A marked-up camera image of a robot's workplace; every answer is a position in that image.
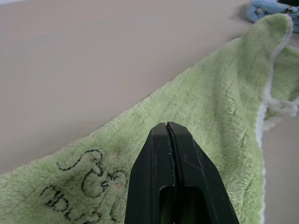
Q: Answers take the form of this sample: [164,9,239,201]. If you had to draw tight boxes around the blue cloth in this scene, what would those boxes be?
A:
[247,0,299,23]

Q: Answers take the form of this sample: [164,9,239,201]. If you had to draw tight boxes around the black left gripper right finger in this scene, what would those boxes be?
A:
[167,121,239,224]

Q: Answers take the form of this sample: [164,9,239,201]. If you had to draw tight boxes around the green fluffy towel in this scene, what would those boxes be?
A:
[0,13,299,224]

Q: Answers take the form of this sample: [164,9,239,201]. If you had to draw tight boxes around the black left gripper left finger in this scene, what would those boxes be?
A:
[124,123,175,224]

